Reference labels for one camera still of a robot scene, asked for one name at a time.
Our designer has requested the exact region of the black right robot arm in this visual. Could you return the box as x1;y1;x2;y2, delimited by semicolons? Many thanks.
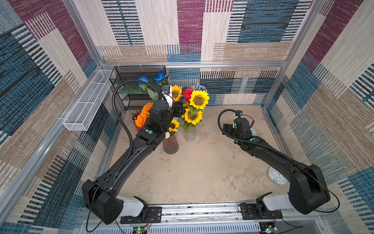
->
218;111;332;217

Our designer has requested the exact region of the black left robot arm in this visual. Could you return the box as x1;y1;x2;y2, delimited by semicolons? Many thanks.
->
82;99;185;224

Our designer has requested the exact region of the clear glass vase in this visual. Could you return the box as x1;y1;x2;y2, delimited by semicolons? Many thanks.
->
184;126;197;141

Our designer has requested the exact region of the red rose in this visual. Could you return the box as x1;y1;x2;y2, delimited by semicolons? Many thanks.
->
183;88;194;103

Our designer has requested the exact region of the grey blue rose bunch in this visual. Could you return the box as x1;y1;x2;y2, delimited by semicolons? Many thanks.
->
193;84;207;93

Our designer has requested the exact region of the right blue rose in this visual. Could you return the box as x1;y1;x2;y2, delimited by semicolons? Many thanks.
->
153;70;167;83

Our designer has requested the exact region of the orange marigold bunch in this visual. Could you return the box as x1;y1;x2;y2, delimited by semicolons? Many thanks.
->
135;102;153;127

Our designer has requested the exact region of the left blue rose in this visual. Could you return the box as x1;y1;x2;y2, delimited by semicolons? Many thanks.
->
136;75;150;87

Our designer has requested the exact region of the white round clock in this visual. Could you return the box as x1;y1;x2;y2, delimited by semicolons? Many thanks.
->
268;167;288;185

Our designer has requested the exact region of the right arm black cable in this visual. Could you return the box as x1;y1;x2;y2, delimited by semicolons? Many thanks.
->
217;109;293;159

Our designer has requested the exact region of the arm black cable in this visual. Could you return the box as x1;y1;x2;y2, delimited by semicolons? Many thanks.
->
217;109;293;159
112;79;164;176

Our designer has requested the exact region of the black wire mesh shelf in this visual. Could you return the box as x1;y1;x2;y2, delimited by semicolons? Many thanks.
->
110;65;169;110

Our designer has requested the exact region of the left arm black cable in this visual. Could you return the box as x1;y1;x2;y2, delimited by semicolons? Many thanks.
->
112;79;164;176

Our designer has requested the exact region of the white wire mesh tray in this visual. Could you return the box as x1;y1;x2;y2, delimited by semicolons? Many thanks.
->
63;69;112;131

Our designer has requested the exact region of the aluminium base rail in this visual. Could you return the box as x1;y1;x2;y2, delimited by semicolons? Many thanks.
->
75;200;328;234

